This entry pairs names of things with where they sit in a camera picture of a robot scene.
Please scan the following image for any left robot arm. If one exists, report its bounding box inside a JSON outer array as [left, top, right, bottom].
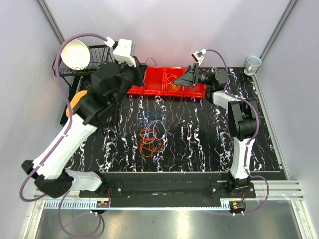
[[21, 62, 148, 198]]

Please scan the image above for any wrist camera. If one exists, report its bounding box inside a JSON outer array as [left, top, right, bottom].
[[104, 37, 136, 67], [191, 49, 206, 65]]

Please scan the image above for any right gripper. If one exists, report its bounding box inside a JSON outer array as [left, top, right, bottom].
[[171, 63, 213, 88]]

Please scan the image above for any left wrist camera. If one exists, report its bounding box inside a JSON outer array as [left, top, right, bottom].
[[104, 37, 136, 67]]

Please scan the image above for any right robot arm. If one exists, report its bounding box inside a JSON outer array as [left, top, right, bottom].
[[173, 63, 260, 198]]

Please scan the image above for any red bin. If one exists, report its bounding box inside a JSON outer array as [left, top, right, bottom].
[[163, 68, 186, 97], [144, 67, 165, 96], [127, 85, 145, 95], [183, 81, 205, 98]]

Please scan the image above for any white bowl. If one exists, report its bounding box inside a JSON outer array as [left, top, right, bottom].
[[60, 39, 91, 70]]

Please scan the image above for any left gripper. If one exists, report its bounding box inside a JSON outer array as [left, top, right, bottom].
[[111, 56, 148, 106]]

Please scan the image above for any yellow orange thin cable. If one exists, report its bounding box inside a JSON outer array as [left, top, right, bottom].
[[165, 73, 181, 92]]

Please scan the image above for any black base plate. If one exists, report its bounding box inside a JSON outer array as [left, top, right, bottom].
[[79, 171, 257, 209]]

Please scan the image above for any light blue mug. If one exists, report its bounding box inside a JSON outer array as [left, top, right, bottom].
[[244, 56, 262, 76]]

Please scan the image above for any white thin cable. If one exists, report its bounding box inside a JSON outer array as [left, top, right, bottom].
[[146, 120, 167, 140]]

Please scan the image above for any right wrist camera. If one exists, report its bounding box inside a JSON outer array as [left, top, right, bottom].
[[191, 49, 206, 65]]

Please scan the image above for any black wire dish rack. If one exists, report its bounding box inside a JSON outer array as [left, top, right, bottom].
[[58, 45, 119, 127]]

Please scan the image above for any woven bamboo tray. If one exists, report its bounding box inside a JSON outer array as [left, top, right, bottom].
[[65, 90, 88, 118]]

